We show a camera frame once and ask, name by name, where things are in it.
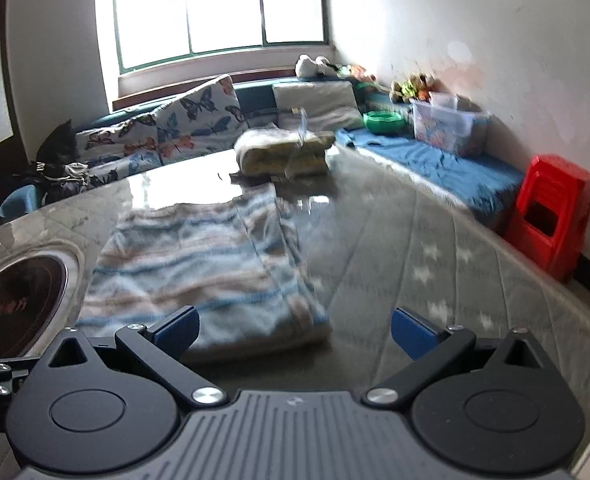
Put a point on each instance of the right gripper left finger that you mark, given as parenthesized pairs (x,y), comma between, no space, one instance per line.
(176,333)

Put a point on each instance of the window with green frame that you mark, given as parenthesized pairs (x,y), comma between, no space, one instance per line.
(154,32)

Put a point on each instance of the folded yellow pastel blanket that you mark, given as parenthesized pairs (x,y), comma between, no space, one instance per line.
(282,153)

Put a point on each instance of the long butterfly print cushion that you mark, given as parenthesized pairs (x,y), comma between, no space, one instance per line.
(119,151)

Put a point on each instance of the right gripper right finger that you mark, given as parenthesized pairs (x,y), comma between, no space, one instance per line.
(415,335)

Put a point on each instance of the black bag on sofa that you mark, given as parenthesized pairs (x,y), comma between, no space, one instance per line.
(60,148)

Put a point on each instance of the green plastic basin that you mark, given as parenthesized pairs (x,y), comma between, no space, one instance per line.
(384,122)

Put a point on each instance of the blue striped knit garment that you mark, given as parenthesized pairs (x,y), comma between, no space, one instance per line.
(238,263)

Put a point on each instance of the blue plastic chair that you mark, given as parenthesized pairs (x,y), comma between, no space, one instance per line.
(20,202)

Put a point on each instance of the grey white plain pillow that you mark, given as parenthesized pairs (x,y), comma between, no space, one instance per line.
(329,105)

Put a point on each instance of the red plastic stool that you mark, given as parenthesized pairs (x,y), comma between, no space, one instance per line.
(549,221)

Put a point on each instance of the clear plastic storage bin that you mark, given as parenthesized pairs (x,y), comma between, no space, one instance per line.
(458,132)

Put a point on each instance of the upright butterfly print pillow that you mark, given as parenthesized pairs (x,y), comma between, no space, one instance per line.
(207,119)

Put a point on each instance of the brown monkey plush toy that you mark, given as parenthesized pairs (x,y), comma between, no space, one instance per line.
(415,87)

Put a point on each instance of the black white plush toy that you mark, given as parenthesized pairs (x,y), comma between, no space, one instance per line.
(312,68)

